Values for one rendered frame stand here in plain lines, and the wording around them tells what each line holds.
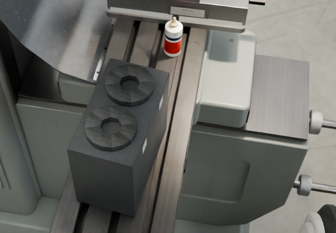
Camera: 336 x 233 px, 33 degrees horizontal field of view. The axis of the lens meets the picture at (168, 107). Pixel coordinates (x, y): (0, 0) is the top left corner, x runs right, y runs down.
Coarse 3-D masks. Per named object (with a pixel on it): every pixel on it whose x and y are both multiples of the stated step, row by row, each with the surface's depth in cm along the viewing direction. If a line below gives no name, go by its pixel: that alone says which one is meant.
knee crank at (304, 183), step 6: (300, 174) 162; (300, 180) 160; (306, 180) 159; (294, 186) 161; (300, 186) 159; (306, 186) 159; (312, 186) 160; (318, 186) 160; (324, 186) 160; (330, 186) 160; (300, 192) 160; (306, 192) 159; (324, 192) 161; (330, 192) 160
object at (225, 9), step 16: (112, 0) 138; (128, 0) 137; (144, 0) 137; (160, 0) 136; (176, 0) 135; (208, 0) 135; (224, 0) 136; (240, 0) 136; (112, 16) 140; (128, 16) 140; (144, 16) 139; (160, 16) 139; (176, 16) 140; (192, 16) 139; (208, 16) 138; (224, 16) 137; (240, 16) 137; (240, 32) 139
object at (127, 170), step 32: (128, 64) 105; (96, 96) 102; (128, 96) 100; (160, 96) 103; (96, 128) 96; (128, 128) 96; (160, 128) 112; (96, 160) 95; (128, 160) 94; (96, 192) 104; (128, 192) 100
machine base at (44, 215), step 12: (48, 204) 191; (0, 216) 188; (12, 216) 188; (24, 216) 188; (36, 216) 188; (48, 216) 189; (0, 228) 189; (12, 228) 188; (24, 228) 187; (36, 228) 186; (48, 228) 186; (180, 228) 188; (192, 228) 188; (204, 228) 188; (216, 228) 188; (228, 228) 188; (240, 228) 188
